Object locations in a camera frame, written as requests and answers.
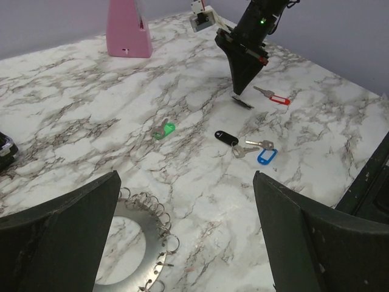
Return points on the green tag key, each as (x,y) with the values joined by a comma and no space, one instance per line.
(163,130)

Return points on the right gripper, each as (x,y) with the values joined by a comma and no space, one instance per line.
(244,44)

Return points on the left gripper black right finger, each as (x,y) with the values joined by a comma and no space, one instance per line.
(312,247)

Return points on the blue key tag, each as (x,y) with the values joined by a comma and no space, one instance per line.
(266,156)

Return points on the red key tag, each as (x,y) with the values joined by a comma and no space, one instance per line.
(273,97)

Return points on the silver key by blue tag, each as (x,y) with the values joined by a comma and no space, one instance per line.
(265,144)

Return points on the steel disc with keyrings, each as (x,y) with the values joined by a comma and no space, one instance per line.
(139,245)

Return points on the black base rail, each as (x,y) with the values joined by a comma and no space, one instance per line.
(367,196)

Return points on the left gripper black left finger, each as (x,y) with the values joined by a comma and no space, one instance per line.
(58,245)

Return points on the black poker chip case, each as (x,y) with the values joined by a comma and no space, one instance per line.
(9,151)

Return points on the pink metronome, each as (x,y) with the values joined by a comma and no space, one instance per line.
(127,32)

